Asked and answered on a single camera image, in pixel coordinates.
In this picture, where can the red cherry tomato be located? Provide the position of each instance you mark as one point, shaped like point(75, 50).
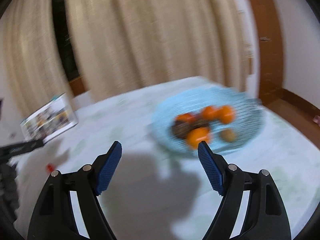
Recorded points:
point(50, 168)

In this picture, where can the large mandarin with stem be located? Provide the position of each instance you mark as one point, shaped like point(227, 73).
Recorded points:
point(198, 135)

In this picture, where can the photo collage card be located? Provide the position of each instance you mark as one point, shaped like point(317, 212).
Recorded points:
point(50, 120)

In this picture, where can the smooth orange mandarin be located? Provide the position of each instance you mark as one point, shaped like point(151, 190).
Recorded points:
point(226, 114)

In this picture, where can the small tan longan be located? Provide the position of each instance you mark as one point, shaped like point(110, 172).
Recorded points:
point(228, 135)

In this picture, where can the white cloud pattern tablecloth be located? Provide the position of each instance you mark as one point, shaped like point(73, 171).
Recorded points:
point(158, 194)

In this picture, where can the light blue lattice basket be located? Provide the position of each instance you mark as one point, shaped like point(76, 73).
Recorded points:
point(248, 123)

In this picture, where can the pink slippers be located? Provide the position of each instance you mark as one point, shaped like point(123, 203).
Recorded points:
point(316, 120)

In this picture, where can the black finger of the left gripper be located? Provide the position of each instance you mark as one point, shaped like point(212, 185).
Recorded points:
point(21, 148)

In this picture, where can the beige curtain panel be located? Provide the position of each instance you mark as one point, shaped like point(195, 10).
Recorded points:
point(31, 57)
point(123, 45)

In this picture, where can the brown wooden door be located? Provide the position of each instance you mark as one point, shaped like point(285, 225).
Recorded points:
point(271, 50)

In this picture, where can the beige curtain right panel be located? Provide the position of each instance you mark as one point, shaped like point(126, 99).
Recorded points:
point(123, 45)

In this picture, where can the beige curtain left panel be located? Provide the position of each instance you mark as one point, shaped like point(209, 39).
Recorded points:
point(31, 57)

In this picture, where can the dark brown round fruit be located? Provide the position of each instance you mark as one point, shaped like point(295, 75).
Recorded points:
point(180, 129)

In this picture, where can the dark brown oblong fruit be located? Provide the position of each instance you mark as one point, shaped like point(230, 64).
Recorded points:
point(200, 123)

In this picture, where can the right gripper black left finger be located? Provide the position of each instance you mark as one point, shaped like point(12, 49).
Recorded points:
point(68, 206)

